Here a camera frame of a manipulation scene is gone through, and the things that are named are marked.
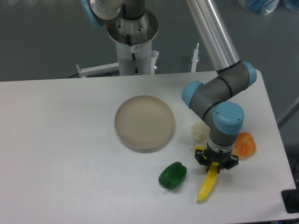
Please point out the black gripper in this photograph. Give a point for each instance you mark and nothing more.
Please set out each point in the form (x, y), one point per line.
(225, 160)

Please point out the yellow banana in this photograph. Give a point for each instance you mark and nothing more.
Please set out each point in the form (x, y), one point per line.
(208, 183)

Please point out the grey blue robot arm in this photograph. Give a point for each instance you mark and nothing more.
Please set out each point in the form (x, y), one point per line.
(210, 101)

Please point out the white pear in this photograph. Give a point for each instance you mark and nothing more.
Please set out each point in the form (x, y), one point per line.
(200, 131)

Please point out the orange bell pepper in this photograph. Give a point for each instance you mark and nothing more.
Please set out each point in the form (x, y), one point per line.
(244, 146)

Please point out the green bell pepper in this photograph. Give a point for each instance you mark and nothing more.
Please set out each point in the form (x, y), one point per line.
(172, 176)

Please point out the beige round plate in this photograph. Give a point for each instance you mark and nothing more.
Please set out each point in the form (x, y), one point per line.
(144, 123)

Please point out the black device at table edge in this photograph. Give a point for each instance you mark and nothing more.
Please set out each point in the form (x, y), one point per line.
(291, 196)

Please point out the grey diagonal pole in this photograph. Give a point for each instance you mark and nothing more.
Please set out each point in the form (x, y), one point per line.
(289, 112)

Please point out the blue plastic bag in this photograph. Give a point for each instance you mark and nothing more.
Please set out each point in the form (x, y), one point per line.
(266, 7)

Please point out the white metal bracket right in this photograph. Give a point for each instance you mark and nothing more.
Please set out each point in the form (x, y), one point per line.
(195, 58)

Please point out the white metal bracket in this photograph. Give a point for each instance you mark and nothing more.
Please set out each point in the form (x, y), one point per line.
(195, 58)
(97, 70)

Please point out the white metal bracket left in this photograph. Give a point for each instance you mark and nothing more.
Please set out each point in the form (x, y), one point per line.
(97, 70)

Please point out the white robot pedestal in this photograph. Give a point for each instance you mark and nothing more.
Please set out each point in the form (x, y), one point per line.
(133, 42)

